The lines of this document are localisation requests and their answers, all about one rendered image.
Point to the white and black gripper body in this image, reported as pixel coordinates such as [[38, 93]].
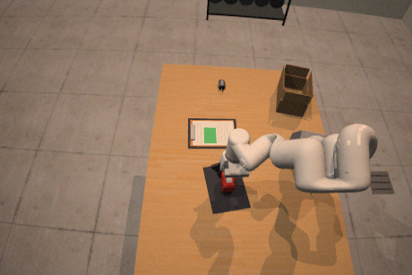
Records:
[[223, 162]]

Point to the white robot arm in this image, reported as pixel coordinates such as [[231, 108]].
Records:
[[307, 157]]

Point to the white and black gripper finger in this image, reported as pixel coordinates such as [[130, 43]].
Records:
[[216, 168]]

